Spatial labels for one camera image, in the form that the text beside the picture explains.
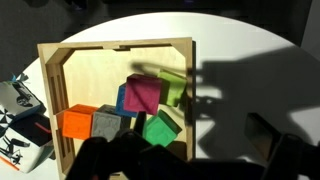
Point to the blue foam block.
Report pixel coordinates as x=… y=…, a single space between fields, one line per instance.
x=120 y=103

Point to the wooden tray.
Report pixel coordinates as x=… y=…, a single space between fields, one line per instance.
x=90 y=76

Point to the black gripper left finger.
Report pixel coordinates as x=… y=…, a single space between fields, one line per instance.
x=140 y=120

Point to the white fabric cube black print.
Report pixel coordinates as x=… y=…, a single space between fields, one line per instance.
x=20 y=96

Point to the gray foam block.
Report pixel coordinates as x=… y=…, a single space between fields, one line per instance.
x=106 y=125

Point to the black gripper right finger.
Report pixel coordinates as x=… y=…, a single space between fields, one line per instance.
x=261 y=134

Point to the orange foam block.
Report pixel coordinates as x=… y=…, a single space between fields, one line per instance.
x=77 y=124

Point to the lime green foam block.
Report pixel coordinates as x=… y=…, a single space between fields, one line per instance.
x=175 y=88

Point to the purple foam block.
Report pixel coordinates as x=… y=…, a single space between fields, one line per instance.
x=143 y=95

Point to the black and white fabric cube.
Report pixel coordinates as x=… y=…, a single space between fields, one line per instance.
x=31 y=131

